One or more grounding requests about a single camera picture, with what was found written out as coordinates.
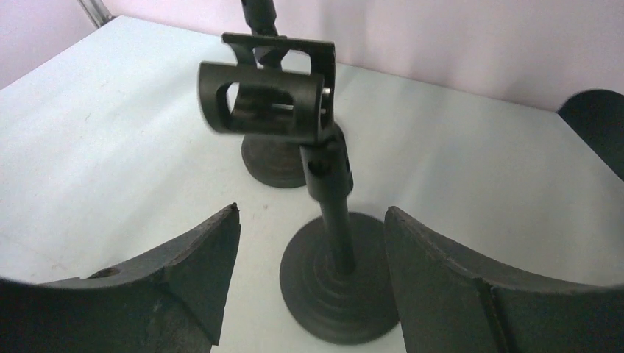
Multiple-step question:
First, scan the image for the black music stand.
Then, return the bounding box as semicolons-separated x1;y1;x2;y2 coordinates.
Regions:
557;89;623;179

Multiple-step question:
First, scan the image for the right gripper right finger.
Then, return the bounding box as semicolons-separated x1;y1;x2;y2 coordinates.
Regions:
384;207;623;352

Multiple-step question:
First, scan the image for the aluminium frame rail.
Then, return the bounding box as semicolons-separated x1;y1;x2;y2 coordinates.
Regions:
77;0;115;29

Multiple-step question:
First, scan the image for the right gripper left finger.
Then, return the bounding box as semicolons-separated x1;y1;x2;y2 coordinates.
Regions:
1;204;241;352

